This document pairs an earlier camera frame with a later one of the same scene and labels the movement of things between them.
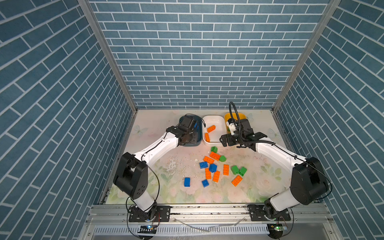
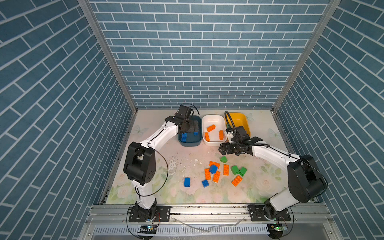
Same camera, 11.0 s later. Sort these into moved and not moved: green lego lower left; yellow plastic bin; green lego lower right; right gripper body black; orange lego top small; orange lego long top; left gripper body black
Moved: right gripper body black; left gripper body black; orange lego long top
Not moved: green lego lower left; yellow plastic bin; orange lego top small; green lego lower right
